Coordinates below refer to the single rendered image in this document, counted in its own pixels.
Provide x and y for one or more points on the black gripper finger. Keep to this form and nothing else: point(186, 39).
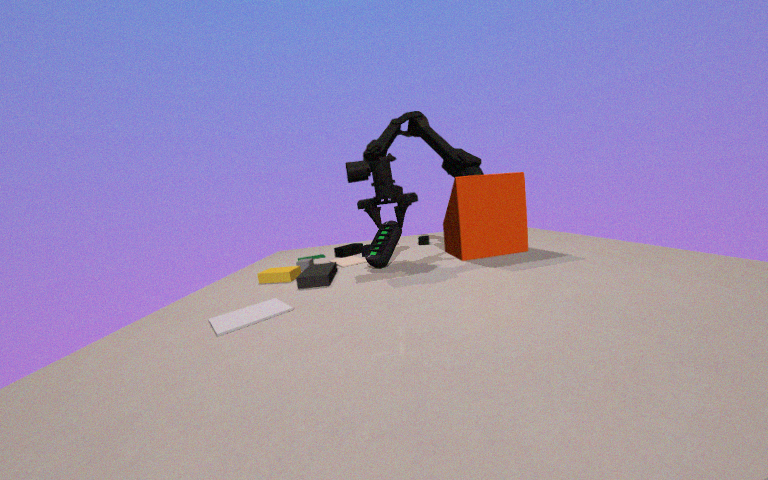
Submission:
point(400, 214)
point(375, 215)

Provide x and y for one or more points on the dark grey switch panel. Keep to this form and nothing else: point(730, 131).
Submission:
point(383, 244)

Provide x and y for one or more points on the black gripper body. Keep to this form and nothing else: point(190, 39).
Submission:
point(384, 189)

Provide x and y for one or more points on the yellow rectangular block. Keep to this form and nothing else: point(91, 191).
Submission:
point(280, 274)

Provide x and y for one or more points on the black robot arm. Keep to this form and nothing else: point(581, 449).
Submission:
point(456, 162)

